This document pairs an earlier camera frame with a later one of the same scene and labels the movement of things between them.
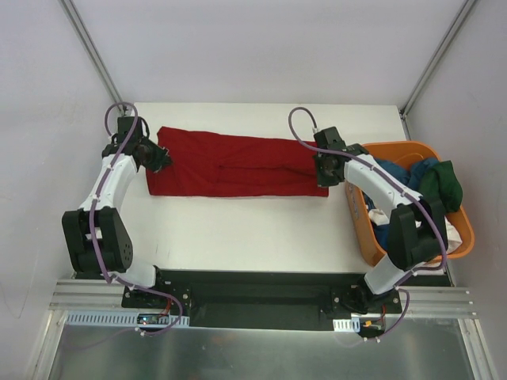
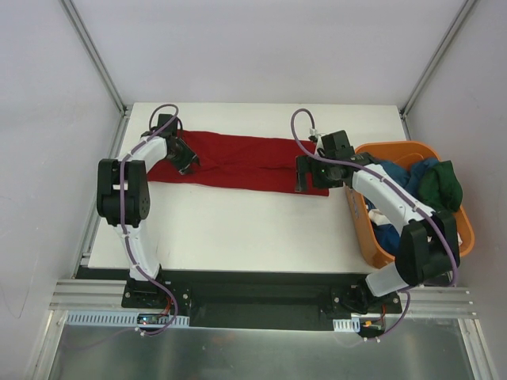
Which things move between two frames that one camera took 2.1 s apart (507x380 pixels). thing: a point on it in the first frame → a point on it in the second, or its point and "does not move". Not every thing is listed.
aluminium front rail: [432, 302] does not move
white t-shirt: [381, 217] does not move
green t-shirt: [441, 183] does not move
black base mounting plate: [265, 299] does not move
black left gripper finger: [165, 161] → [195, 159]
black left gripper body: [159, 157] → [183, 156]
